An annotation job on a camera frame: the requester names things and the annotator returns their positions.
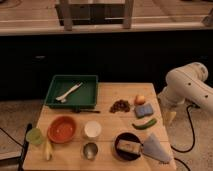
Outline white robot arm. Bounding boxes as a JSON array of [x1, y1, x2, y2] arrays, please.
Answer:
[[157, 62, 213, 126]]

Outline red bowl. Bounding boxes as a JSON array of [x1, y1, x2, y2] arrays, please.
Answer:
[[47, 116, 76, 144]]

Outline green plastic tray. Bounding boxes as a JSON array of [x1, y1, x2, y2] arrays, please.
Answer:
[[45, 75, 98, 109]]

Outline peach fruit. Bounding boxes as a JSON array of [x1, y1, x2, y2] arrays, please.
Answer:
[[134, 95, 146, 105]]

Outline black pen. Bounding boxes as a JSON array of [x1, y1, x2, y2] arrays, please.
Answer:
[[72, 109, 100, 113]]

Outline white cup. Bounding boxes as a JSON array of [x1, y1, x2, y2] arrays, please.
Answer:
[[84, 121, 102, 139]]

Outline white plastic fork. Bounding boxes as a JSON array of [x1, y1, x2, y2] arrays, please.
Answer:
[[56, 82, 83, 103]]

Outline blue sponge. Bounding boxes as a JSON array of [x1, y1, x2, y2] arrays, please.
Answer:
[[134, 103, 154, 118]]

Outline green chili pepper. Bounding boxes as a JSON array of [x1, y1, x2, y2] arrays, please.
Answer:
[[132, 118, 157, 130]]

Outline small metal cup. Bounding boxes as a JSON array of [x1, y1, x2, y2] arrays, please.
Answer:
[[83, 142, 98, 160]]

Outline bread slice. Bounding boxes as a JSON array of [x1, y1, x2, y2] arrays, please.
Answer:
[[117, 139, 141, 155]]

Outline black plate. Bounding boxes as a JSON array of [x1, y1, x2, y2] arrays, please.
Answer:
[[114, 132, 142, 161]]

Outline grey blue cloth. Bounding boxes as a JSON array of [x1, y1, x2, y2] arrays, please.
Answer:
[[142, 133, 171, 163]]

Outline yellow banana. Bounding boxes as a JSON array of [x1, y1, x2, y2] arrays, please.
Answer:
[[44, 139, 53, 161]]

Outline green plastic cup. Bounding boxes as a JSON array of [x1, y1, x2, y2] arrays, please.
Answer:
[[26, 128, 44, 145]]

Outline wooden chair frame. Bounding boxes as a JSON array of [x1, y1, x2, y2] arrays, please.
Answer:
[[55, 0, 134, 31]]

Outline black cable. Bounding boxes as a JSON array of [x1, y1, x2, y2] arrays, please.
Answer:
[[170, 104, 201, 154]]

